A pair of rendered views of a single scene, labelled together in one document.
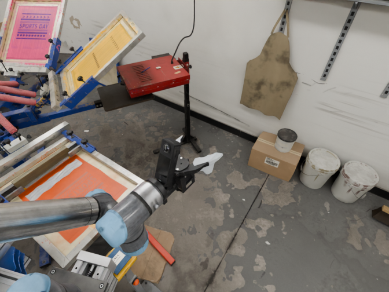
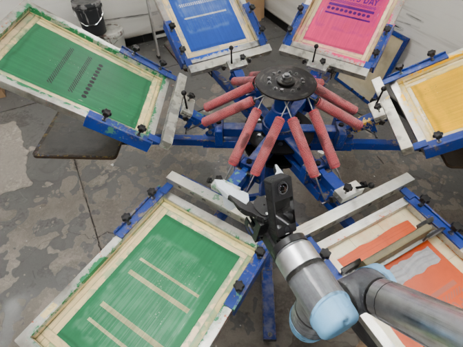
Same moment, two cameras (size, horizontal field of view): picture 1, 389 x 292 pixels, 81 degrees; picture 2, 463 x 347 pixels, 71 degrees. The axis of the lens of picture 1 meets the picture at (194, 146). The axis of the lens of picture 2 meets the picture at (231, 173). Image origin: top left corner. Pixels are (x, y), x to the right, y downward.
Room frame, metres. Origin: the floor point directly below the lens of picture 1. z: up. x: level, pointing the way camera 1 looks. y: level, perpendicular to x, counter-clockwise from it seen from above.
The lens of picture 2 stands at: (0.05, 1.25, 2.20)
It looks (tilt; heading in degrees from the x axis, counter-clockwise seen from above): 49 degrees down; 28
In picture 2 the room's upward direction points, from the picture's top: straight up
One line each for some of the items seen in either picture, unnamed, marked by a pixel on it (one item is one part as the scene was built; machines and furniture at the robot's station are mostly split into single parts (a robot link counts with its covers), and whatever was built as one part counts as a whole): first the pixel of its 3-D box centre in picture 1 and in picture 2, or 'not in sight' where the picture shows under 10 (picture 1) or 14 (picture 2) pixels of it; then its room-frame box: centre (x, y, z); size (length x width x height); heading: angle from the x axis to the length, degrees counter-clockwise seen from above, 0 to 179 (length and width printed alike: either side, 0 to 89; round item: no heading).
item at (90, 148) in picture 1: (80, 144); (432, 222); (1.15, 0.82, 0.98); 0.30 x 0.05 x 0.07; 56
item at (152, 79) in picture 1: (154, 74); not in sight; (2.00, 0.38, 1.06); 0.61 x 0.46 x 0.12; 116
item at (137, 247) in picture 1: (128, 232); not in sight; (0.26, 0.18, 1.56); 0.11 x 0.08 x 0.11; 51
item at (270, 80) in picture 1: (271, 68); not in sight; (2.11, -0.76, 1.06); 0.53 x 0.07 x 1.05; 56
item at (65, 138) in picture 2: not in sight; (162, 138); (1.08, 2.26, 0.91); 1.34 x 0.40 x 0.08; 116
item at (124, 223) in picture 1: (124, 219); not in sight; (0.24, 0.16, 1.65); 0.11 x 0.08 x 0.09; 141
